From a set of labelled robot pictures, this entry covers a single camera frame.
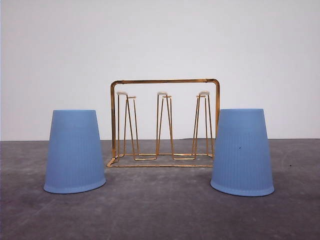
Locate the blue ribbed cup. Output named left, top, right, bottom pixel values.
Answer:
left=43, top=110, right=106, bottom=194
left=210, top=108, right=275, bottom=197

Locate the gold wire cup rack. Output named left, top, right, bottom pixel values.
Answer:
left=108, top=78, right=221, bottom=168

